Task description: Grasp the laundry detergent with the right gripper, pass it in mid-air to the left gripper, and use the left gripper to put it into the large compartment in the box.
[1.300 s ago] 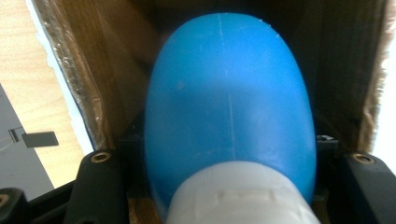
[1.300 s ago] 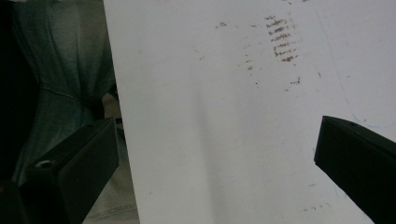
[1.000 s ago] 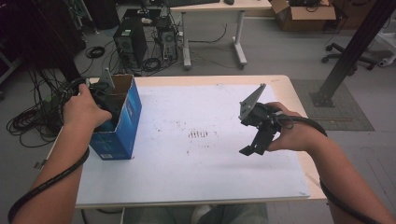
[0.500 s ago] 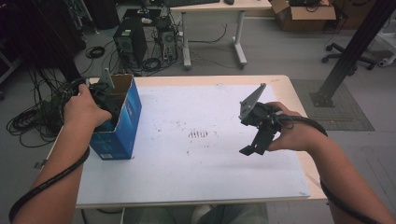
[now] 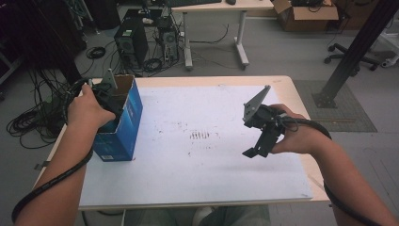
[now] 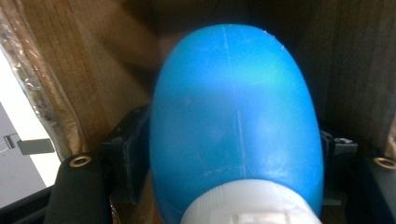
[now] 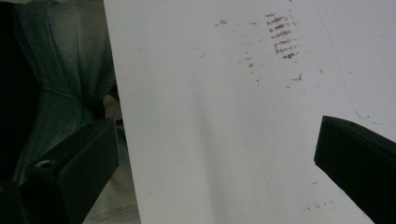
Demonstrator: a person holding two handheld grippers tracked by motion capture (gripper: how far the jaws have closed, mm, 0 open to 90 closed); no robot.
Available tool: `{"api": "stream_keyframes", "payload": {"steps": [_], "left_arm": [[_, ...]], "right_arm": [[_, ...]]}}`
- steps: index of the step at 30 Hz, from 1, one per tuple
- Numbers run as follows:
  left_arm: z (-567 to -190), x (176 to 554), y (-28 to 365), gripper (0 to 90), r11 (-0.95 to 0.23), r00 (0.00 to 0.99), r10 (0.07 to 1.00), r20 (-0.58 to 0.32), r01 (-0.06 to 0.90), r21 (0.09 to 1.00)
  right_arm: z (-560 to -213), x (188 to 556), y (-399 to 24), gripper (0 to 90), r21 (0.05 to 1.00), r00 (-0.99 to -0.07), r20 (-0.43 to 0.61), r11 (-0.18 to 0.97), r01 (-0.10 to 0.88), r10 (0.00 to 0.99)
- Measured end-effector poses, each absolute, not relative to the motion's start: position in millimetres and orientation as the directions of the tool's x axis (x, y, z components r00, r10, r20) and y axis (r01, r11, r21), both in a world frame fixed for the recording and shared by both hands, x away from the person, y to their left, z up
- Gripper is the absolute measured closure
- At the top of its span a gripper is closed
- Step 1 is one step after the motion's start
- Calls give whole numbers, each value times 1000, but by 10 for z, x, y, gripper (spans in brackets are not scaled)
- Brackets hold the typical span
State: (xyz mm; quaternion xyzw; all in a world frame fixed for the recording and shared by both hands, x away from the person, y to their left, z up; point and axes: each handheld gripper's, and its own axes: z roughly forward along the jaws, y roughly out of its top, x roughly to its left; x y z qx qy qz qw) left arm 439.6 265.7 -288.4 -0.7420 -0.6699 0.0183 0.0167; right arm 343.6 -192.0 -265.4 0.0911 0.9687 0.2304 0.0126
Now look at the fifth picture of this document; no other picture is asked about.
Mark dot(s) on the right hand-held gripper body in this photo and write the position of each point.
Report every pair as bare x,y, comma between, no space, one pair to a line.
265,121

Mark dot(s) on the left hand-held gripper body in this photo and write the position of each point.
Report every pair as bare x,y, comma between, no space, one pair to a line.
108,99

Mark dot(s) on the blue cardboard box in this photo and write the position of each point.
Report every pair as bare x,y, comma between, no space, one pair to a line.
125,132

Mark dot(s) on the person's left hand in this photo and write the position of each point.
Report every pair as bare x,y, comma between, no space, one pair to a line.
86,113

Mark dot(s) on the person's right hand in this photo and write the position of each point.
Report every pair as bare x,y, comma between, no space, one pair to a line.
298,138

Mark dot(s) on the white paper sheet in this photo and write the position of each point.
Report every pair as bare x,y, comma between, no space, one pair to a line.
194,175

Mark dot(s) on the black computer tower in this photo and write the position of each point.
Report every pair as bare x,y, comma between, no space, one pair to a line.
131,39

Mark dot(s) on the grey floor mat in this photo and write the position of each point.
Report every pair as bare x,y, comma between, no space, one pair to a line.
345,121

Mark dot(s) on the grey computer tower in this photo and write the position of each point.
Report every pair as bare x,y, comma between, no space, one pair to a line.
169,39

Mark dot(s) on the dark curtain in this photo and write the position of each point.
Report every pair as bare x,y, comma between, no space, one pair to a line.
37,31

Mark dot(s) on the black office chair base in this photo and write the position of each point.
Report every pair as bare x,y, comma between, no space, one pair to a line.
351,56

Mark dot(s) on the open cardboard box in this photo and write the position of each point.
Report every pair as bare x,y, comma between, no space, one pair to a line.
309,17

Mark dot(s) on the white table leg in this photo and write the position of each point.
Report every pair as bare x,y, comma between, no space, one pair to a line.
123,218

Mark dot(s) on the black computer mouse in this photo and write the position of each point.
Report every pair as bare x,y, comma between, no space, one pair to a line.
231,2

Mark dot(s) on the white desk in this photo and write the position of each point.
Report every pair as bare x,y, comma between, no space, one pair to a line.
219,5

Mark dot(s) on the black keyboard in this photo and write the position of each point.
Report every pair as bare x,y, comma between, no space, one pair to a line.
191,2

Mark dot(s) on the white stand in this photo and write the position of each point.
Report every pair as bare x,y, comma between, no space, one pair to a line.
390,59

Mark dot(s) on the black metal post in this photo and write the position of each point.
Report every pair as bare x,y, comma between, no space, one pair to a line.
354,53

